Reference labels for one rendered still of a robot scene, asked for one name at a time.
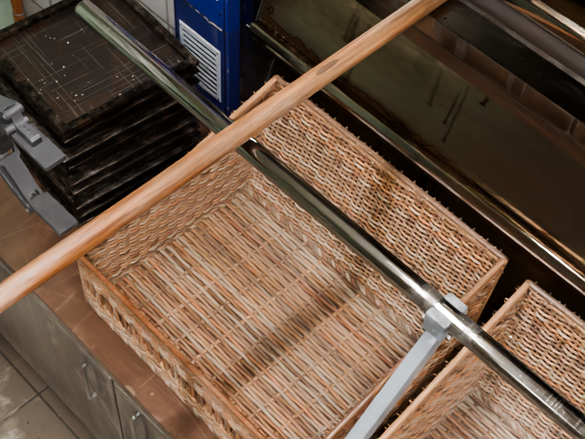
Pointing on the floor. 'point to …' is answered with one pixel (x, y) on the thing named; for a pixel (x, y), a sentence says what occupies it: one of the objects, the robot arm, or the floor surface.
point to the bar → (384, 259)
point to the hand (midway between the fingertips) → (57, 192)
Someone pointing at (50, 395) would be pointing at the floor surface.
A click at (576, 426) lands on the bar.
